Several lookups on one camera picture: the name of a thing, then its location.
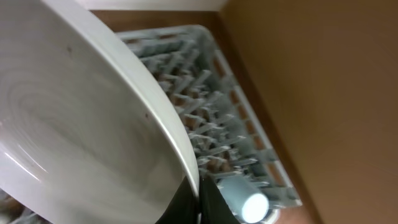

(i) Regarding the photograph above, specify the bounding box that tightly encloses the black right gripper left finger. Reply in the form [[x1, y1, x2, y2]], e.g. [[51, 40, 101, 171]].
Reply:
[[155, 177, 198, 224]]

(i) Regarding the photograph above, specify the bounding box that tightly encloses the blue cup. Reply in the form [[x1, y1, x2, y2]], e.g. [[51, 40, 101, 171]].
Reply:
[[218, 175, 269, 223]]

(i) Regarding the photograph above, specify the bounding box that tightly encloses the grey dishwasher rack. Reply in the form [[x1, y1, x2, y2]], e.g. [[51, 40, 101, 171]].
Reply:
[[17, 26, 302, 223]]

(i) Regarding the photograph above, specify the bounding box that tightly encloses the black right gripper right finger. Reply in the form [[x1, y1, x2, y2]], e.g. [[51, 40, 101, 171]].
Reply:
[[200, 177, 240, 224]]

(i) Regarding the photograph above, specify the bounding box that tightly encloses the grey plate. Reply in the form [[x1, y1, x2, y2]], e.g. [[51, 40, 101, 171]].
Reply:
[[1, 0, 199, 223]]

